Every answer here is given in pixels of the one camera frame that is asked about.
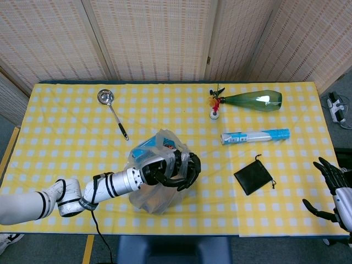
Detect white sneaker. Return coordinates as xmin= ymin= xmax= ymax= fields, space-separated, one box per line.
xmin=0 ymin=233 xmax=25 ymax=256

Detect white power strip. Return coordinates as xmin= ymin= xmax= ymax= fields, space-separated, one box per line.
xmin=326 ymin=92 xmax=348 ymax=124

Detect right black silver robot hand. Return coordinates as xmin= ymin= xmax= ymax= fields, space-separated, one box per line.
xmin=302 ymin=156 xmax=352 ymax=235

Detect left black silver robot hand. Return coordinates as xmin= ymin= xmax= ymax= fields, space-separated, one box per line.
xmin=139 ymin=149 xmax=202 ymax=193

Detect yellow white checkered tablecloth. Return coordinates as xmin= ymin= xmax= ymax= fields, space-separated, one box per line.
xmin=0 ymin=82 xmax=350 ymax=238

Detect blue white tube package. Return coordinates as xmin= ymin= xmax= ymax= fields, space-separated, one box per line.
xmin=220 ymin=128 xmax=291 ymax=146

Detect colourful feather shuttlecock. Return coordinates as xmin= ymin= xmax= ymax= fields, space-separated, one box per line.
xmin=207 ymin=84 xmax=226 ymax=120

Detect yellow floor tape strip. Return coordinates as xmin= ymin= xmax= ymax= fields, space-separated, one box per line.
xmin=82 ymin=235 xmax=95 ymax=264

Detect black drawstring pouch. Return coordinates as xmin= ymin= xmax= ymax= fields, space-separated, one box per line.
xmin=233 ymin=154 xmax=277 ymax=196

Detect green plastic bottle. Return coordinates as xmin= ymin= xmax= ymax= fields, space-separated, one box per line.
xmin=220 ymin=90 xmax=283 ymax=113

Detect woven bamboo folding screen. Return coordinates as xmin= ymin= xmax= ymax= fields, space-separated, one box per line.
xmin=0 ymin=0 xmax=352 ymax=126

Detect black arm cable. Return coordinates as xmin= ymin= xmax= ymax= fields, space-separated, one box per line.
xmin=56 ymin=172 xmax=114 ymax=264

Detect clear plastic bag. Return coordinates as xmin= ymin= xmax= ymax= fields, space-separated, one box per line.
xmin=123 ymin=128 xmax=199 ymax=216

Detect steel ladle black handle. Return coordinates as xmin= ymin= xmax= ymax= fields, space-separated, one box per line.
xmin=97 ymin=89 xmax=130 ymax=141

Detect blue cardboard box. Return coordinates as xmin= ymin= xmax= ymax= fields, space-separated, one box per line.
xmin=130 ymin=136 xmax=177 ymax=163

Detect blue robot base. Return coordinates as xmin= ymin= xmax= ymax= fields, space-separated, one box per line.
xmin=116 ymin=235 xmax=232 ymax=264

